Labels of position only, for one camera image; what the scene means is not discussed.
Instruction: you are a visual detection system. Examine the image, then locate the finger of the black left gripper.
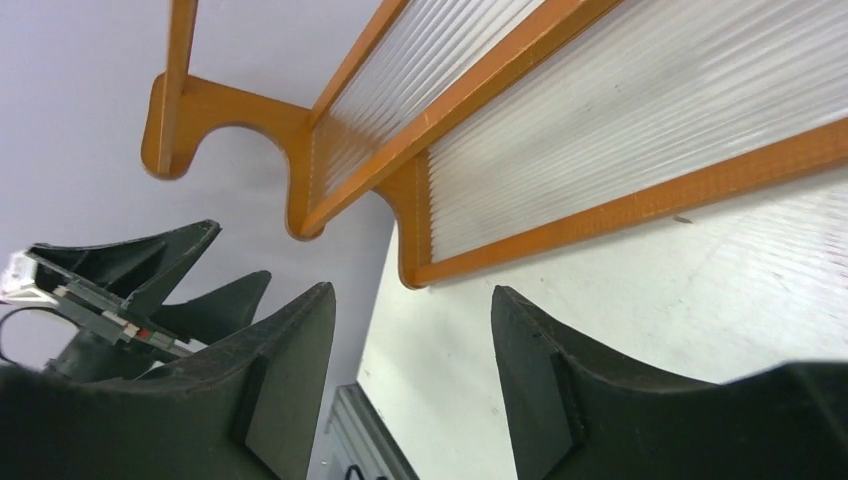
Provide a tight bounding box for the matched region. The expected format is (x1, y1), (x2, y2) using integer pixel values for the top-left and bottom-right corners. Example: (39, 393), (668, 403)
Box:
(46, 270), (272, 383)
(26, 219), (221, 312)

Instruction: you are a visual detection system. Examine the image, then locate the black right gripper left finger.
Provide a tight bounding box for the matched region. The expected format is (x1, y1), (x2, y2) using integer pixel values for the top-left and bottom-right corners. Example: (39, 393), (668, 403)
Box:
(1, 282), (336, 479)

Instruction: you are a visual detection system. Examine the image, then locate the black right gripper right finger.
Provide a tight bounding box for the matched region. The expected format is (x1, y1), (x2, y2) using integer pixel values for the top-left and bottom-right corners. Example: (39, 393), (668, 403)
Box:
(491, 286), (847, 479)

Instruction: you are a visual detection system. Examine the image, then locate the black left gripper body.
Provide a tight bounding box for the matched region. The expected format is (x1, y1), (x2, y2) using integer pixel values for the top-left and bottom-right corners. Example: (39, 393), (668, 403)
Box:
(1, 251), (206, 371)

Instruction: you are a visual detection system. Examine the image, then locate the orange wooden tiered shelf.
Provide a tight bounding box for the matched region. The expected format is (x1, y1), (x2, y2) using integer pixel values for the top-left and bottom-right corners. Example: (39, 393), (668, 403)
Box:
(141, 1), (847, 288)

